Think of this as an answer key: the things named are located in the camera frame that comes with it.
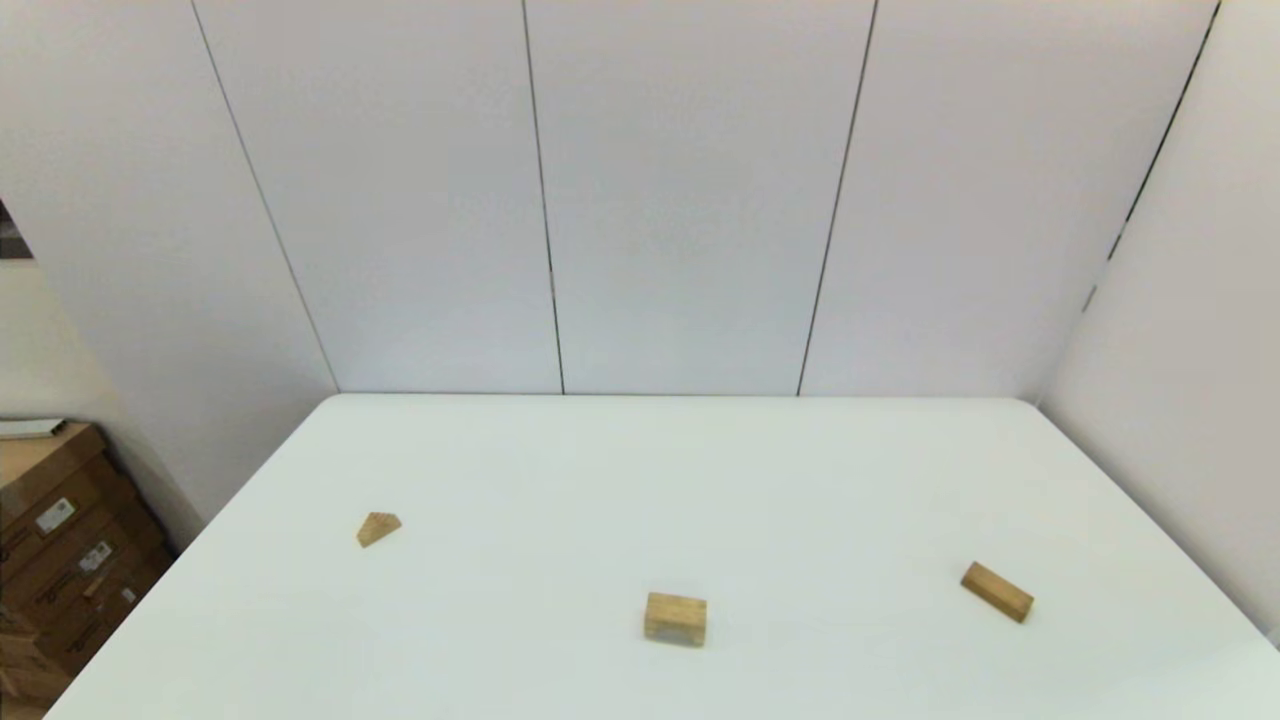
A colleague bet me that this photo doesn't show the rectangular wooden building block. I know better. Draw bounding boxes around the rectangular wooden building block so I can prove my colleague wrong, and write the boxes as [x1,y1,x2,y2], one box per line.
[960,560,1036,625]

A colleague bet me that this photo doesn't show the brown cardboard box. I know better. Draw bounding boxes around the brown cardboard box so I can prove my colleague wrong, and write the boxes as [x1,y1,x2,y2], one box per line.
[0,488,153,613]
[0,422,129,561]
[0,530,180,681]
[0,610,73,720]

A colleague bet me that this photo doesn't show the dark wall picture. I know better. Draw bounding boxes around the dark wall picture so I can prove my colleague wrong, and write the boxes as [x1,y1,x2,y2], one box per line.
[0,198,35,262]

